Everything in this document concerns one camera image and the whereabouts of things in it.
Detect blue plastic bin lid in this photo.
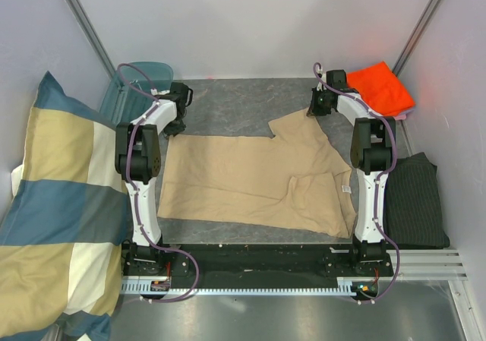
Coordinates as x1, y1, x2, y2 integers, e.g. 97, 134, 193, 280
99, 62, 173, 125

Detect beige t shirt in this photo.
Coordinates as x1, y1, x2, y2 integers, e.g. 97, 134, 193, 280
158, 109, 356, 238

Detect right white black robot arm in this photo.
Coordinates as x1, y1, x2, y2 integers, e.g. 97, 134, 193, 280
307, 62, 397, 276

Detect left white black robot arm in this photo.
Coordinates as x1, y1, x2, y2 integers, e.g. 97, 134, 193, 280
115, 82, 194, 275

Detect orange folded t shirt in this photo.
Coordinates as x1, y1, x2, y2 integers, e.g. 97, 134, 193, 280
346, 62, 415, 116

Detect pink folded t shirt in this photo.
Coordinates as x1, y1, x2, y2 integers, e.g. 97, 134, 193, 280
393, 109, 413, 121

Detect dark striped folded garment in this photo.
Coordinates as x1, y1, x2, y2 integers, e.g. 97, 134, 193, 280
383, 152, 450, 250

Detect aluminium floor rails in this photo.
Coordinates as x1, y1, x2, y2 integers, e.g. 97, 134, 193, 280
397, 249, 468, 281

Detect blue beige striped pillow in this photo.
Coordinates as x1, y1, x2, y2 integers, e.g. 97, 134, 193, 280
1, 73, 129, 340

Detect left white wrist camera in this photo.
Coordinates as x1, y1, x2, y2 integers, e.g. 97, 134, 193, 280
150, 89, 170, 96

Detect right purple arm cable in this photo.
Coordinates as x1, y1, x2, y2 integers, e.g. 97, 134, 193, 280
312, 62, 403, 306

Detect left aluminium frame post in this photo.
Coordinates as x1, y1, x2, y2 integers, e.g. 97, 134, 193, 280
65, 0, 115, 77

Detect aluminium frame post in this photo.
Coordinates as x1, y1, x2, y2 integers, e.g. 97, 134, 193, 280
392, 0, 443, 77
65, 0, 115, 77

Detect right aluminium frame post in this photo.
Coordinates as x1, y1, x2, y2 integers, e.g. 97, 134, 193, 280
392, 0, 443, 77

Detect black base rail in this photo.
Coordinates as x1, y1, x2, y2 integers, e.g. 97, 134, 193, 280
123, 244, 394, 289

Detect white slotted cable duct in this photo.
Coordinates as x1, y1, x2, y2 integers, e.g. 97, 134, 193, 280
120, 276, 378, 297

